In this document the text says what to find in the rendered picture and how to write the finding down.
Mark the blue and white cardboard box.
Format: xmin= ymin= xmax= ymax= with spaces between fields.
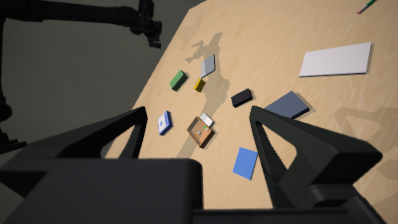
xmin=158 ymin=110 xmax=173 ymax=136

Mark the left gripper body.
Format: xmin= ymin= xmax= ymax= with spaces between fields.
xmin=147 ymin=21 xmax=162 ymax=46

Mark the small yellow block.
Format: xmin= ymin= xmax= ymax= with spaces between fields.
xmin=193 ymin=79 xmax=206 ymax=93

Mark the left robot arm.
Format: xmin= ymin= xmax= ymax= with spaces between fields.
xmin=0 ymin=0 xmax=155 ymax=122

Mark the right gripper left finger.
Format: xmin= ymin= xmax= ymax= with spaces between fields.
xmin=13 ymin=106 xmax=148 ymax=158

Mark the green rectangular box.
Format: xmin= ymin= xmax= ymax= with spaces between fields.
xmin=169 ymin=69 xmax=188 ymax=92

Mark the white flat rectangular card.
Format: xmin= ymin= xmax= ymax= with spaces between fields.
xmin=299 ymin=42 xmax=371 ymax=78

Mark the white rectangular block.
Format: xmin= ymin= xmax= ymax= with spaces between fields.
xmin=200 ymin=113 xmax=215 ymax=128

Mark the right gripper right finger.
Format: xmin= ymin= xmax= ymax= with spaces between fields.
xmin=249 ymin=105 xmax=383 ymax=208

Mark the green pencil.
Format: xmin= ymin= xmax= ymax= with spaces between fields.
xmin=357 ymin=0 xmax=376 ymax=14

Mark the wooden ball-in-hole puzzle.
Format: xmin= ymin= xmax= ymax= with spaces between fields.
xmin=187 ymin=116 xmax=215 ymax=149

